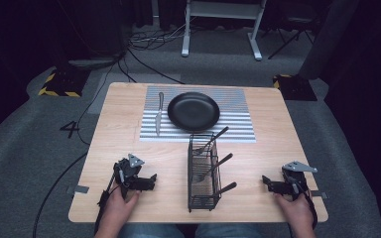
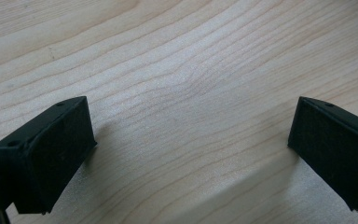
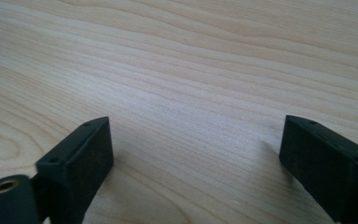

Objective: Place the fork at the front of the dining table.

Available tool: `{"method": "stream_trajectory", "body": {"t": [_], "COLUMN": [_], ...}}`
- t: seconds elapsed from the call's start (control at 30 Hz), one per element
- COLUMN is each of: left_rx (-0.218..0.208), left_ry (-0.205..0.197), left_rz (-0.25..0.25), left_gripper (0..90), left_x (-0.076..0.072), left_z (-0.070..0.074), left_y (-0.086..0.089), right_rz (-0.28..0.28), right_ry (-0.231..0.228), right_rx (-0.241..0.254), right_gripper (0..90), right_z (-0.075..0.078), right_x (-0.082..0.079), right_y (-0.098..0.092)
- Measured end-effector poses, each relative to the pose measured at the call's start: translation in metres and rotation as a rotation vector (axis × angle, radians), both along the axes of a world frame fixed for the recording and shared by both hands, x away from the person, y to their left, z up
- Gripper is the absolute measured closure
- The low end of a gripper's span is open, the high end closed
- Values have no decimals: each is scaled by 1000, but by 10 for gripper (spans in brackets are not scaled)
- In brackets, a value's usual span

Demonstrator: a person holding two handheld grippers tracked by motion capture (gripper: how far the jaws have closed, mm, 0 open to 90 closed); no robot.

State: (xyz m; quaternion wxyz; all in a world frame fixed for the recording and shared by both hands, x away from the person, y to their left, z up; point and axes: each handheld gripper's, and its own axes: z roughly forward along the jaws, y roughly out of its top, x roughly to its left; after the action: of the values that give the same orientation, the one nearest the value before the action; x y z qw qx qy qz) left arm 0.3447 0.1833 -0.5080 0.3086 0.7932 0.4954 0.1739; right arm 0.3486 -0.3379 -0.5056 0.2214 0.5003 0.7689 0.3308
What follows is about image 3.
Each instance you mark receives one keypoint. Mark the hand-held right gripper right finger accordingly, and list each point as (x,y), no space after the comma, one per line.
(329,174)

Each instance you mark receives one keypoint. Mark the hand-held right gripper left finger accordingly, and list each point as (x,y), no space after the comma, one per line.
(80,168)

